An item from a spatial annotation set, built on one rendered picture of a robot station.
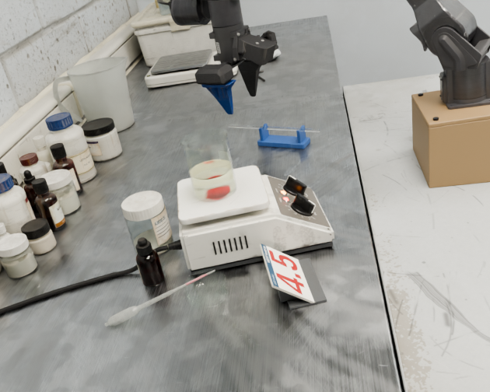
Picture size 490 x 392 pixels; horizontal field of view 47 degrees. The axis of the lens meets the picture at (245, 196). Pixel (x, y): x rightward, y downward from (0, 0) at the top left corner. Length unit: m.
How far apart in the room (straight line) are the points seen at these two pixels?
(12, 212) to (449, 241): 0.64
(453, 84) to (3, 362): 0.71
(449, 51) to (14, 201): 0.68
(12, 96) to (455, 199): 0.89
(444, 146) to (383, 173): 0.12
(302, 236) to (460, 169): 0.27
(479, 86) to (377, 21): 1.29
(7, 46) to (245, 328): 0.86
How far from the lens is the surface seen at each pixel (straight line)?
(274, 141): 1.08
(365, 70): 2.20
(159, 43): 1.80
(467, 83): 0.89
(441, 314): 0.66
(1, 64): 1.27
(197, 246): 0.73
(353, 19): 2.14
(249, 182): 0.77
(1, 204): 0.93
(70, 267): 0.86
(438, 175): 0.88
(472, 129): 0.86
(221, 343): 0.65
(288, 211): 0.74
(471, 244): 0.77
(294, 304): 0.67
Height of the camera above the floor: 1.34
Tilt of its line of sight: 28 degrees down
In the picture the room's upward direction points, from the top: 11 degrees counter-clockwise
